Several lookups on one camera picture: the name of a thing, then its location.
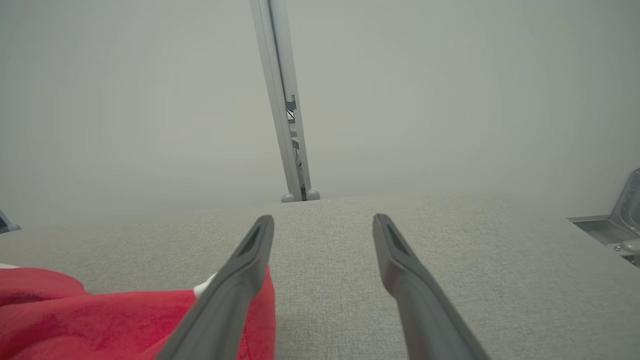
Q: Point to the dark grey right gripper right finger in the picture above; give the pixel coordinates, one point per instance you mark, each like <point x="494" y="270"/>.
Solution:
<point x="425" y="315"/>

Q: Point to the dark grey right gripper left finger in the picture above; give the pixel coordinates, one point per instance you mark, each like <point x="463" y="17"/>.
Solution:
<point x="225" y="310"/>

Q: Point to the red shorts with white stripe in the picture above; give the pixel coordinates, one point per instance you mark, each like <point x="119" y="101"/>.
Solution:
<point x="75" y="325"/>

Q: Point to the grey partition post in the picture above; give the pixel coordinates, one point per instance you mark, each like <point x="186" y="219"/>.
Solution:
<point x="280" y="100"/>

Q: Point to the grey metal bracket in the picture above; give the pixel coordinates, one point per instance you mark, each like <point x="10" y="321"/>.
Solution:
<point x="627" y="210"/>

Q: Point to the grey partition end frame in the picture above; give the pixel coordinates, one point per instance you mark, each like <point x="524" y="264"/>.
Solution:
<point x="6" y="225"/>

